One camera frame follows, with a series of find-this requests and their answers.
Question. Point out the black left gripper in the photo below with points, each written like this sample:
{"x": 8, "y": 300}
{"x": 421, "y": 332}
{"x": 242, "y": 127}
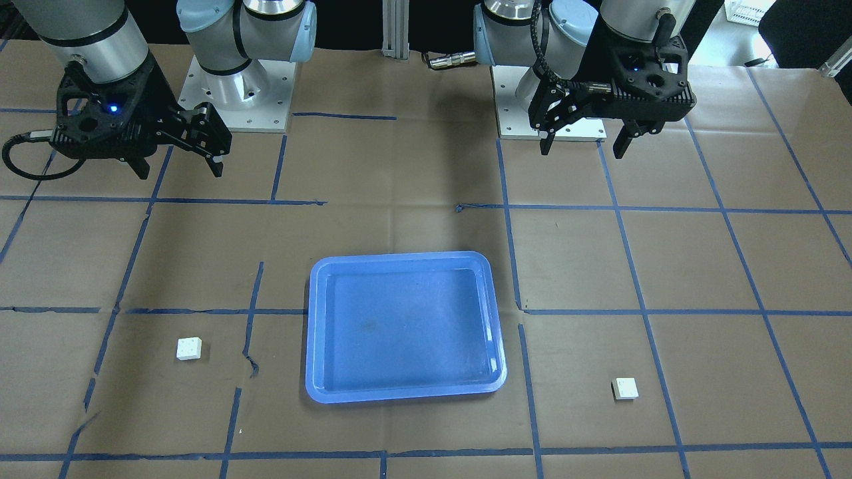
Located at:
{"x": 594, "y": 72}

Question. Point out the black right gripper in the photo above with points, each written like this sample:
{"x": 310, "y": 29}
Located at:
{"x": 155, "y": 95}

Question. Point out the white block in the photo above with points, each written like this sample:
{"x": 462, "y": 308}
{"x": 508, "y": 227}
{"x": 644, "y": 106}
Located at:
{"x": 189, "y": 349}
{"x": 625, "y": 389}

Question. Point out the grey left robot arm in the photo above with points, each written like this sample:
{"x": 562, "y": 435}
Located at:
{"x": 504, "y": 31}

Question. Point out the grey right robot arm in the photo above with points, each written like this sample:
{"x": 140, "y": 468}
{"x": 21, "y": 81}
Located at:
{"x": 226, "y": 37}

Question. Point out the blue plastic tray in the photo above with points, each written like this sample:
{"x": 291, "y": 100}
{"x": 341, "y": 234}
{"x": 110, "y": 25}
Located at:
{"x": 403, "y": 326}

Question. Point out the metal cable connector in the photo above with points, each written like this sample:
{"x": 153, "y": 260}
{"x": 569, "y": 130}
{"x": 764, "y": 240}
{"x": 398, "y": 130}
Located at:
{"x": 455, "y": 60}

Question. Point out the aluminium frame post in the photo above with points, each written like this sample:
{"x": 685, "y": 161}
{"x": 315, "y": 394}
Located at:
{"x": 395, "y": 17}

